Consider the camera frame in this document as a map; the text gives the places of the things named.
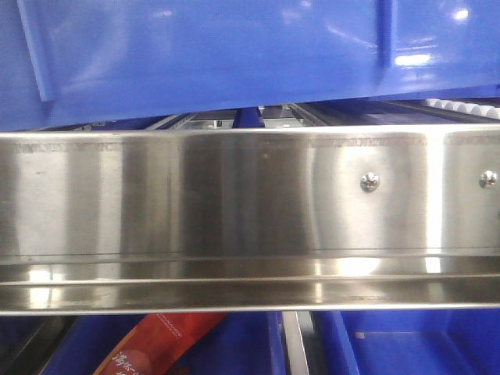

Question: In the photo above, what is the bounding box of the large blue plastic bin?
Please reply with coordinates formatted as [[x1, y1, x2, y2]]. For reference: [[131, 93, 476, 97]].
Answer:
[[1, 1, 499, 131]]

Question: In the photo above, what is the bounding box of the lower left blue bin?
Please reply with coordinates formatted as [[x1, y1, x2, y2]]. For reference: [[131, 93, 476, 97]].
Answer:
[[41, 312, 286, 374]]

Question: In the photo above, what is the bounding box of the lower right blue bin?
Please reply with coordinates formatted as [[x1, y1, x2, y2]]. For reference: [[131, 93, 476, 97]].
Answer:
[[312, 309, 499, 374]]

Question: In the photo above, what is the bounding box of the red snack package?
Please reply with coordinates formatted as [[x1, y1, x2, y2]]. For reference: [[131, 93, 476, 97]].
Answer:
[[94, 312, 227, 374]]

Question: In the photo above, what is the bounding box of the white roller track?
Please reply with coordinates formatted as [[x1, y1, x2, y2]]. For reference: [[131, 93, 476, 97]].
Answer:
[[425, 98, 499, 120]]

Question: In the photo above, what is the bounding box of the stainless steel shelf rail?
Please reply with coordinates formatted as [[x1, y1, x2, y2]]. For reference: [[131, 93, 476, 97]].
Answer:
[[1, 124, 499, 316]]

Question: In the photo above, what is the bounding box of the left silver rail screw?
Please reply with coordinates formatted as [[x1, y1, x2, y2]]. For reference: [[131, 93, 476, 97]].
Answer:
[[360, 172, 380, 193]]

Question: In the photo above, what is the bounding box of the silver rail screw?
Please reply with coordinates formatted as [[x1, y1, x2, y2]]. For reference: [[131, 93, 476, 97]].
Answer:
[[479, 170, 499, 189], [360, 172, 380, 193]]

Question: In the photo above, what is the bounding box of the right silver rail screw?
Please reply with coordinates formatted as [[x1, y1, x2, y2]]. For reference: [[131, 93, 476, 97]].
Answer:
[[479, 170, 499, 189]]

